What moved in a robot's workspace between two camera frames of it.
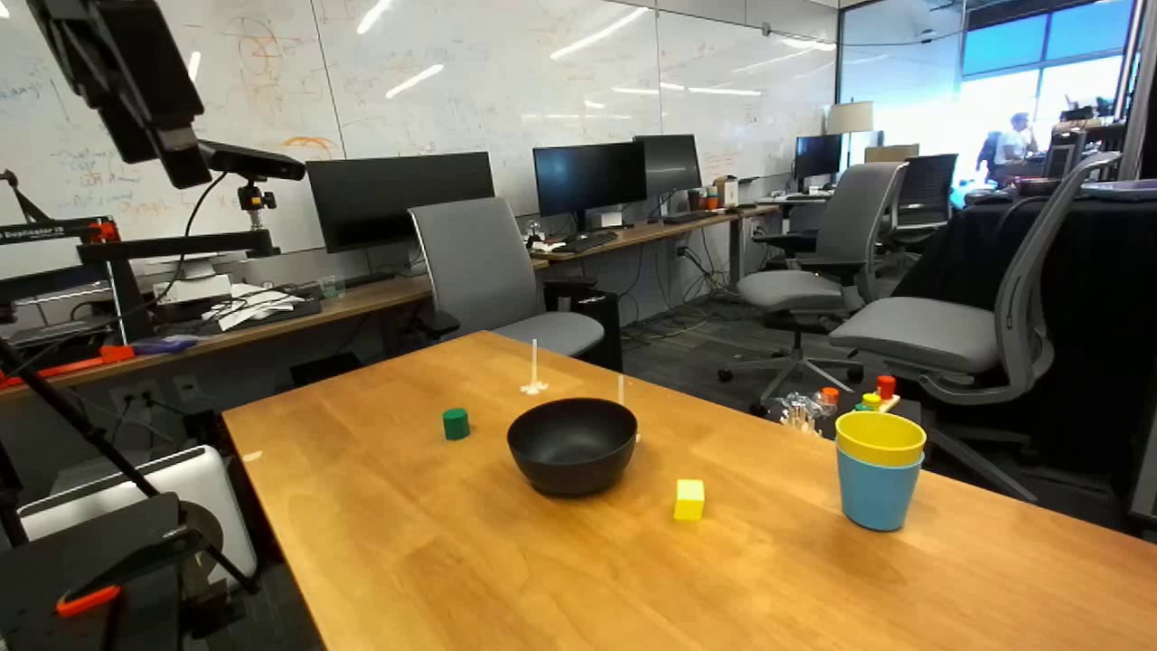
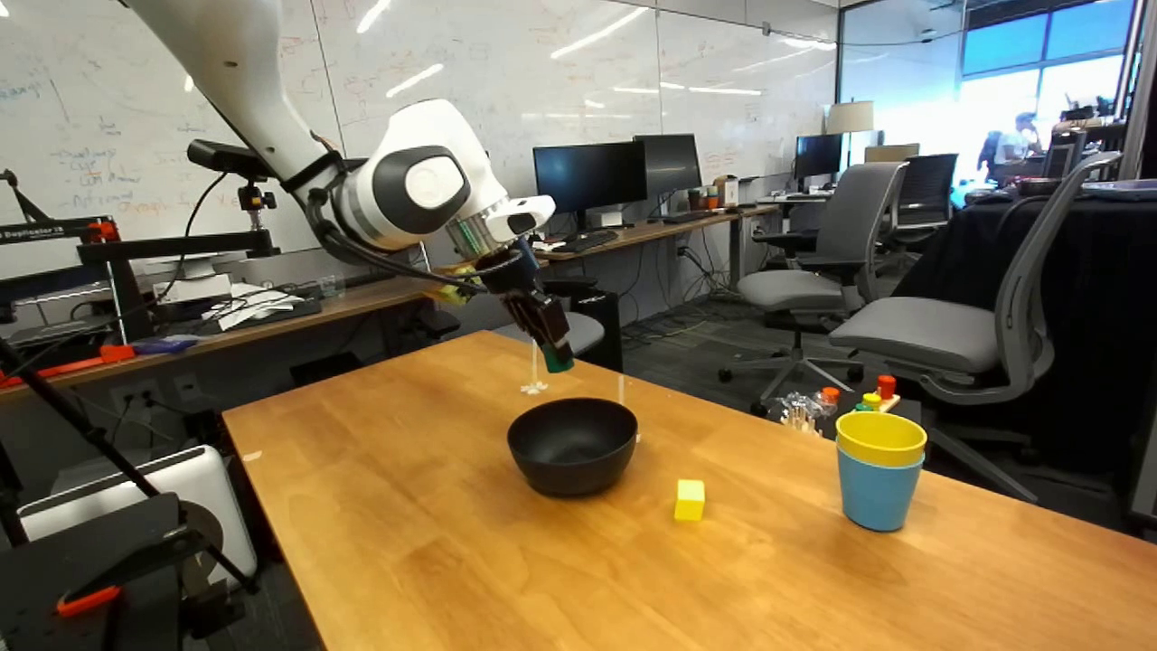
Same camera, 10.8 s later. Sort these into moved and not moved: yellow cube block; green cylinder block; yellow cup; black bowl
Moved: green cylinder block
Not moved: yellow cup; black bowl; yellow cube block
